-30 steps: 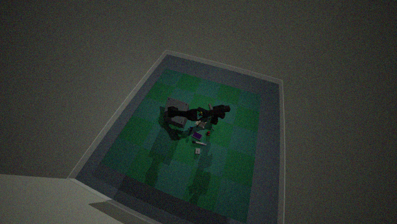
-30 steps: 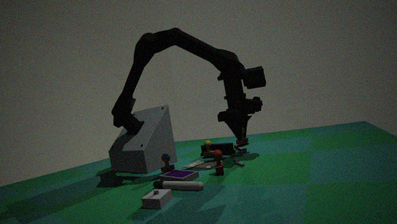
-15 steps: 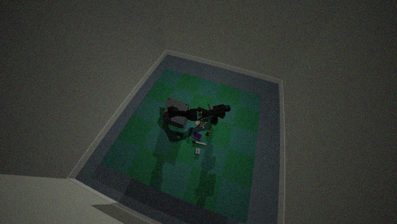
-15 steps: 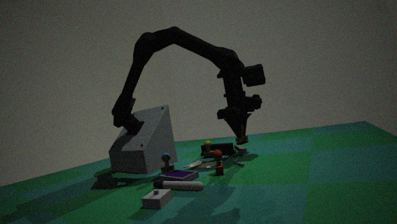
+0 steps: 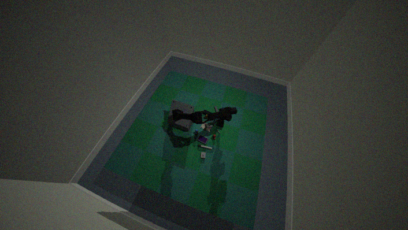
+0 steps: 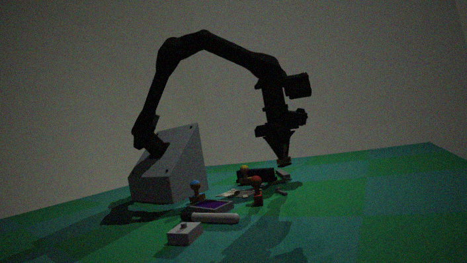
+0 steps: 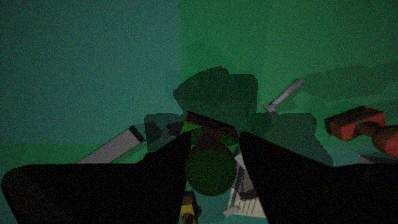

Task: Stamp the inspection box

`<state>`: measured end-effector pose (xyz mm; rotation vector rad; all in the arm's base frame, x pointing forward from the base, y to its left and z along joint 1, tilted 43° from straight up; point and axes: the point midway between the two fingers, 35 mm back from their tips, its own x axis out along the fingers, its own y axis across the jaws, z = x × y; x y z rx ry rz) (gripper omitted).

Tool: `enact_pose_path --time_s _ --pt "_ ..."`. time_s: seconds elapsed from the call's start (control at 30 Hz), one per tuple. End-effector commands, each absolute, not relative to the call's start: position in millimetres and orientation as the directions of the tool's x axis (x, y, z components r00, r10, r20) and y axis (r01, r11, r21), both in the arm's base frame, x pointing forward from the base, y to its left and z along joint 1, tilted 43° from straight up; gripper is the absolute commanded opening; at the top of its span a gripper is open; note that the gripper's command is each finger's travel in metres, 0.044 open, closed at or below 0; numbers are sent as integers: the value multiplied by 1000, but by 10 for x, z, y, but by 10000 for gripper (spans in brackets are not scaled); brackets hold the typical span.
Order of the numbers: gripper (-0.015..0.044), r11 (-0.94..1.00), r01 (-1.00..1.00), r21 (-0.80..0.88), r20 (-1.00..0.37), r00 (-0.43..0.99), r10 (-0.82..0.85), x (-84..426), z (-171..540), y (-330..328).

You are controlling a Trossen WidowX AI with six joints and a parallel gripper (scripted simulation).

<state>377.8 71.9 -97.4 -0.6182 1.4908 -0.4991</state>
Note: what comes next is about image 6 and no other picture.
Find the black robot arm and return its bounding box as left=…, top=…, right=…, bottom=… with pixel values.
left=131, top=29, right=312, bottom=159

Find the beige inspection card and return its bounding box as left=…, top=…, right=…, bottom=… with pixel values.
left=216, top=188, right=255, bottom=198

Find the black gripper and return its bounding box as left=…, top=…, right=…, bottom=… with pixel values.
left=255, top=100, right=299, bottom=160

